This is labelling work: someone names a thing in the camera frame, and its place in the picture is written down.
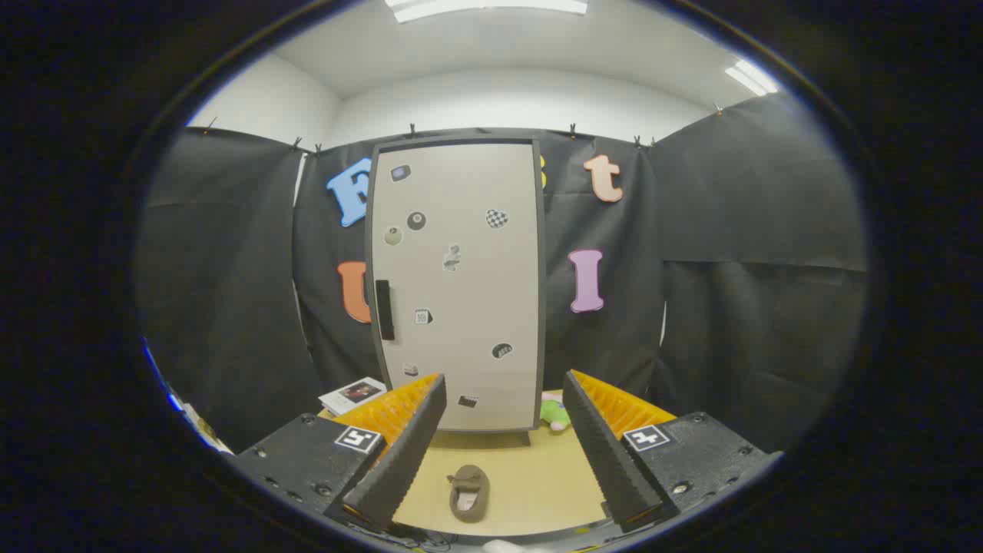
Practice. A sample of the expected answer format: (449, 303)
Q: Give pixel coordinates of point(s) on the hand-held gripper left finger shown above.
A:
(407, 453)

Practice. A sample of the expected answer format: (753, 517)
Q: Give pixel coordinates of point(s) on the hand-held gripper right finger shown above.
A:
(607, 453)

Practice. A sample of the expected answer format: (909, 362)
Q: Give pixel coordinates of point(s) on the brown fuzzy shoe with bow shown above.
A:
(470, 478)

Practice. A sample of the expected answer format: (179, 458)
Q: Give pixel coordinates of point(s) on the beige shoe cabinet door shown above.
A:
(461, 307)

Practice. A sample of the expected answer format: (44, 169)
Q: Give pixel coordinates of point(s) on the grey shoe cabinet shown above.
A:
(541, 307)

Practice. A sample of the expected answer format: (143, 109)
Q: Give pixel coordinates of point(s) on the pink starfish plush toy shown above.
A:
(554, 415)

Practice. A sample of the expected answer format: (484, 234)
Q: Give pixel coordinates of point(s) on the white book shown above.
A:
(353, 393)

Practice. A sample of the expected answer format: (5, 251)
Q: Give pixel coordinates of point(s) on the black backdrop cloth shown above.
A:
(729, 307)

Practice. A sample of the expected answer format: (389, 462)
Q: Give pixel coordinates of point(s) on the white patterned object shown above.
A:
(201, 430)

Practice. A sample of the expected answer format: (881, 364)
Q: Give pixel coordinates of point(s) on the small ceiling light panel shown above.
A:
(752, 77)

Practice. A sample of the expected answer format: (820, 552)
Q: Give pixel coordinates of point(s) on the long ceiling light panel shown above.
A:
(484, 8)

